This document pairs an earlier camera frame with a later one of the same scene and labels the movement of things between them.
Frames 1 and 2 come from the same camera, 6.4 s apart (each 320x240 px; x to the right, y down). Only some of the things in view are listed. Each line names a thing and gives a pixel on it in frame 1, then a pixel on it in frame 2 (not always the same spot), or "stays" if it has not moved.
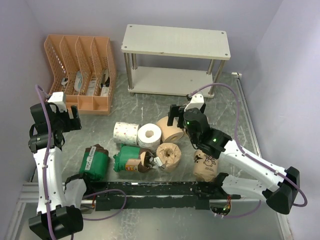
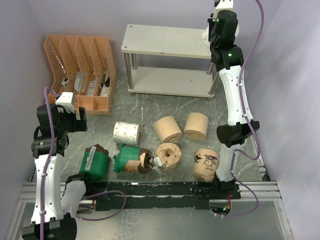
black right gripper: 175,111 -> 211,24
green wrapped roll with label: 94,163 stays
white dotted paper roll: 125,133 stays
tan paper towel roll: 169,133 stays
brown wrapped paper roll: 169,155 stays
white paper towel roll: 149,136 -> 205,36
